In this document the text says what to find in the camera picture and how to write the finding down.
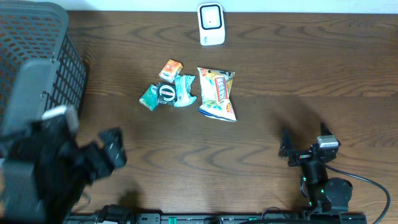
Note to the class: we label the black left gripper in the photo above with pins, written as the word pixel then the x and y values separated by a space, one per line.
pixel 97 158

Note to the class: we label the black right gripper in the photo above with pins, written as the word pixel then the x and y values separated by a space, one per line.
pixel 286 150

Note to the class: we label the teal small box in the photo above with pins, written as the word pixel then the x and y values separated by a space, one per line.
pixel 149 98

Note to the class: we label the black round-logo packet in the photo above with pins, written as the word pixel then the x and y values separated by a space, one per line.
pixel 166 94

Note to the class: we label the teal snack packet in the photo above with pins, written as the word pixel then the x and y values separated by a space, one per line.
pixel 183 84

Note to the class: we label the orange small box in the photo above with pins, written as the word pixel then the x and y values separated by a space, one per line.
pixel 171 69

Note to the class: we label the yellow snack bag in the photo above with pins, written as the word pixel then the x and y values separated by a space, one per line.
pixel 215 94

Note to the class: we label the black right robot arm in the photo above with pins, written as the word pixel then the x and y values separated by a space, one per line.
pixel 326 195

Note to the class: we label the white barcode scanner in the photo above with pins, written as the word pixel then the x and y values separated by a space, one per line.
pixel 211 24

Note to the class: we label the grey plastic mesh basket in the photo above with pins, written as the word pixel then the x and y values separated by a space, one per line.
pixel 40 67

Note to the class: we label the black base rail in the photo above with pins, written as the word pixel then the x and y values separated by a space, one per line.
pixel 114 214

